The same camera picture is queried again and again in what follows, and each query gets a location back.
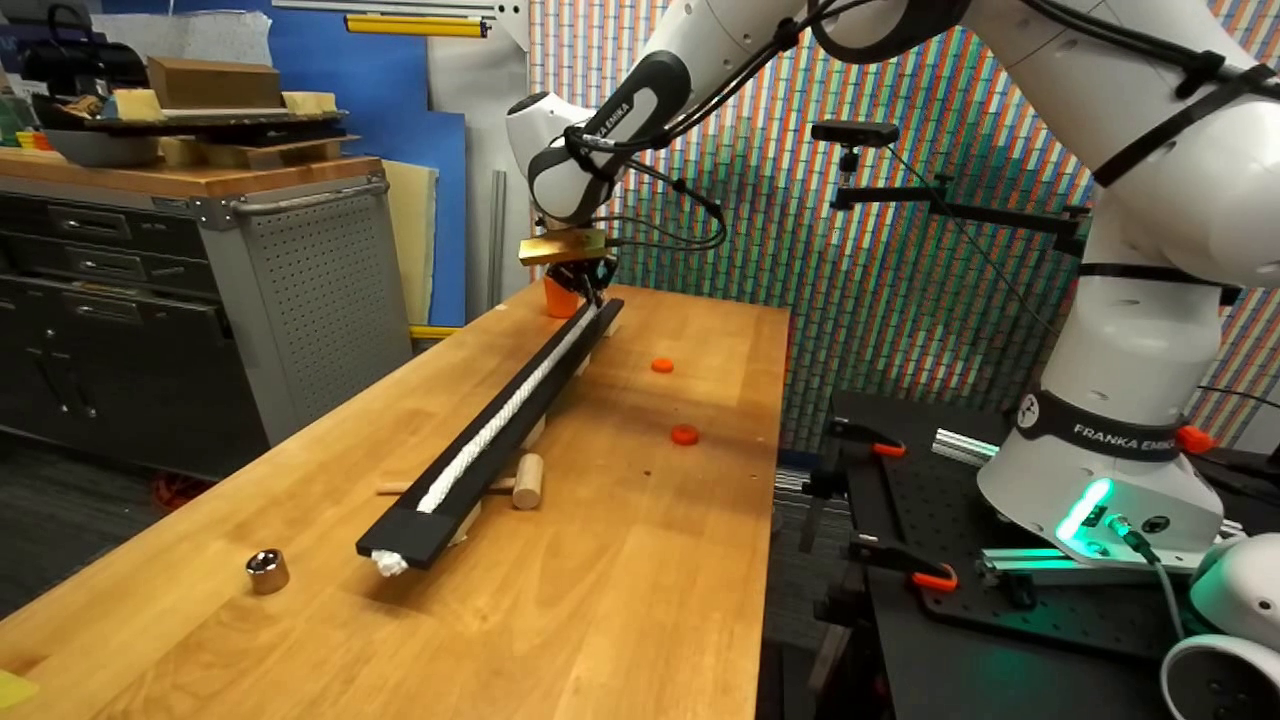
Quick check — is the gripper block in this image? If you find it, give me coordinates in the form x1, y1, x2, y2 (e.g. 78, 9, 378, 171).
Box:
512, 222, 619, 300

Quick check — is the blue board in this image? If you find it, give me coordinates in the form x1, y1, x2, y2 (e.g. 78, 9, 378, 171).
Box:
261, 0, 471, 332

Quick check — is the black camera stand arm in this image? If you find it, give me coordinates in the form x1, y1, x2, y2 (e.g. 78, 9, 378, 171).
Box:
826, 140, 1090, 259

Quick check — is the orange plastic cup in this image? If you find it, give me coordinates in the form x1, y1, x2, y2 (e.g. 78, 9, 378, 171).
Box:
537, 270, 591, 324

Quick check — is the short wooden cylinder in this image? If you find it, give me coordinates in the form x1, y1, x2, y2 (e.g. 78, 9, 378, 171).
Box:
506, 449, 550, 515

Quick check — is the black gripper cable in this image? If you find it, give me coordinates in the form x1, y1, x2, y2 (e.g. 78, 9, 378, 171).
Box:
581, 129, 733, 259

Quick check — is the white rounded device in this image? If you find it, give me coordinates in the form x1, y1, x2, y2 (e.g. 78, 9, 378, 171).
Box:
1156, 530, 1280, 720

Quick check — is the long black rail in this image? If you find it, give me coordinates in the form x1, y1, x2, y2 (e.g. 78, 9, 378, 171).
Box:
353, 295, 628, 575

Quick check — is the brown wooden box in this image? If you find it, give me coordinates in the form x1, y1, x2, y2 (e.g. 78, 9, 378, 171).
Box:
143, 52, 293, 117

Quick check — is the white rope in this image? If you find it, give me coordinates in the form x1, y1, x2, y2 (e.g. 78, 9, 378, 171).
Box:
411, 295, 607, 519

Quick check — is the cream foam board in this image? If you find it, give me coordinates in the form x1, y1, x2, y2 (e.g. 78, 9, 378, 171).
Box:
378, 157, 445, 332

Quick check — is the black flat tray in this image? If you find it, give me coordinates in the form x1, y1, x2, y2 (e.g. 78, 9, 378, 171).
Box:
35, 109, 360, 171

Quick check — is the aluminium extrusion bar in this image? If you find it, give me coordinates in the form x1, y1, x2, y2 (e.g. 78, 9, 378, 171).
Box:
929, 422, 1006, 472

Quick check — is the yellow bar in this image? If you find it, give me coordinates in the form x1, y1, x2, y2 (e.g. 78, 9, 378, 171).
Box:
339, 9, 493, 45

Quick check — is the grey perforated tool cabinet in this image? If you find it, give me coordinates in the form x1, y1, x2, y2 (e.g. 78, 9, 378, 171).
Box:
0, 153, 420, 483

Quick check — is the multicolour patterned backdrop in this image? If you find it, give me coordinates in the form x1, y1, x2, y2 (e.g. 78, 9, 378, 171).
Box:
522, 0, 1280, 460

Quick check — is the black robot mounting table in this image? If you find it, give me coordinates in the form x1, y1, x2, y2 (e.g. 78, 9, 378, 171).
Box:
797, 388, 1280, 720

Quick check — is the black camera on stand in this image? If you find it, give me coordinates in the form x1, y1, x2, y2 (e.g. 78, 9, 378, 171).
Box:
807, 117, 905, 153

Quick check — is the black cable bundle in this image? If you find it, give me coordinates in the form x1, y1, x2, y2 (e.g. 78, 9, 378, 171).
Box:
10, 0, 152, 98

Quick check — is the orange handled black clamp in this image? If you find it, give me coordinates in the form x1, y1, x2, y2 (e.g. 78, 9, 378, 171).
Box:
820, 414, 912, 469
847, 530, 965, 601

